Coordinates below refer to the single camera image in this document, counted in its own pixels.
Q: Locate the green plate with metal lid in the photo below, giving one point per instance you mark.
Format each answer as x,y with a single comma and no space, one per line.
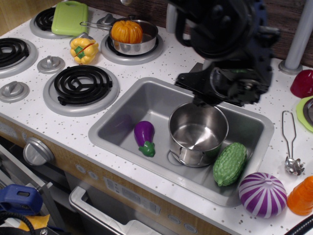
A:
304,112

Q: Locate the blue clamp tool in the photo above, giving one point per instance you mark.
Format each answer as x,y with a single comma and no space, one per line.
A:
20,199

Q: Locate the yellow tape piece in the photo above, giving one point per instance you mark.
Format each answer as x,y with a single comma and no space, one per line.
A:
37,222

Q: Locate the silver stove knob middle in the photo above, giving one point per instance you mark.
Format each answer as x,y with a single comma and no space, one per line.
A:
50,65

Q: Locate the yellow toy bell pepper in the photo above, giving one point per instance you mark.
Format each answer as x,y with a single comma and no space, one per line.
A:
83,50

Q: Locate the silver oven front knob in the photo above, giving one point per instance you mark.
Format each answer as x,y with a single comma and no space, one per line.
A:
36,152

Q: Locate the front black stove burner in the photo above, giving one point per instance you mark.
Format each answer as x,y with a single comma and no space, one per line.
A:
81,91

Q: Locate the small steel saucepan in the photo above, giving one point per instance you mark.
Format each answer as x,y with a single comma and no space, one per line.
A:
150,32

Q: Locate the silver oven door handle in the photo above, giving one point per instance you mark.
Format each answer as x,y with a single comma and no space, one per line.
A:
134,227

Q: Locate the silver stove knob back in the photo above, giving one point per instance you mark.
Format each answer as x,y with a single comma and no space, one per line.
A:
106,22

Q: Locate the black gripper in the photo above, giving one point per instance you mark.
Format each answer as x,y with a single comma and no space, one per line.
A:
238,83

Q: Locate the purple striped toy onion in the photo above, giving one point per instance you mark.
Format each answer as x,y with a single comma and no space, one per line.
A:
262,195

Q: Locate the back right stove burner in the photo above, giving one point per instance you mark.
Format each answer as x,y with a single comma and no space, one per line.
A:
107,50

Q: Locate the silver stove knob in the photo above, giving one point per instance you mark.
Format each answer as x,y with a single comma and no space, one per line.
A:
106,22
50,65
14,92

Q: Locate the black stove burner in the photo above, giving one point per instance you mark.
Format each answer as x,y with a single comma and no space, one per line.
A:
81,91
16,56

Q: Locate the stainless steel pot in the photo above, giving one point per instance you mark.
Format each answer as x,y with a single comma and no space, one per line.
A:
197,134

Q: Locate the orange toy pumpkin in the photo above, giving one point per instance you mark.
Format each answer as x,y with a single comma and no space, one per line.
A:
127,32

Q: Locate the metal pasta spoon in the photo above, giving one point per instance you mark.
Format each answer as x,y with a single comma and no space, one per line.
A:
292,166

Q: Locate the purple toy eggplant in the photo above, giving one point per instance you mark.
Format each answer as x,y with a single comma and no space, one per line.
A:
143,135

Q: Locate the grey metal sink basin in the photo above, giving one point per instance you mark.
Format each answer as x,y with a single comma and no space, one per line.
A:
153,100

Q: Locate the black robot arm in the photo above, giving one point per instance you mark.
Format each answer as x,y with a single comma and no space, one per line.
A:
233,35

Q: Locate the green toy bitter melon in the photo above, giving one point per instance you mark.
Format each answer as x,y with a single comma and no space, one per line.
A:
230,164

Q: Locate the silver stove knob left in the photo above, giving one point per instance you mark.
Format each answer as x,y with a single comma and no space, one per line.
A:
14,92

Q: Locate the left black stove burner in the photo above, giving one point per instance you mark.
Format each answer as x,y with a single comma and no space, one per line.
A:
16,56

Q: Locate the grey vertical pole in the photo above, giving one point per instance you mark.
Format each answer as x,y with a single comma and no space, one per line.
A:
292,64

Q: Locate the orange toy carrot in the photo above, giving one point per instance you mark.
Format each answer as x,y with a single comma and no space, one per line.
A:
300,200

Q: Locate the green cutting board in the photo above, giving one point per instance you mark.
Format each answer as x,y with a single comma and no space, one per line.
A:
68,16

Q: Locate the silver toy faucet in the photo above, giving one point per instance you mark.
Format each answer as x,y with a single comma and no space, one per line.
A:
171,22

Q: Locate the red toy pepper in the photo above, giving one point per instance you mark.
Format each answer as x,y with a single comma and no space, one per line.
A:
302,85

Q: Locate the back left stove burner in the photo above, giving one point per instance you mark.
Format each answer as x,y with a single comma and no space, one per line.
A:
41,25

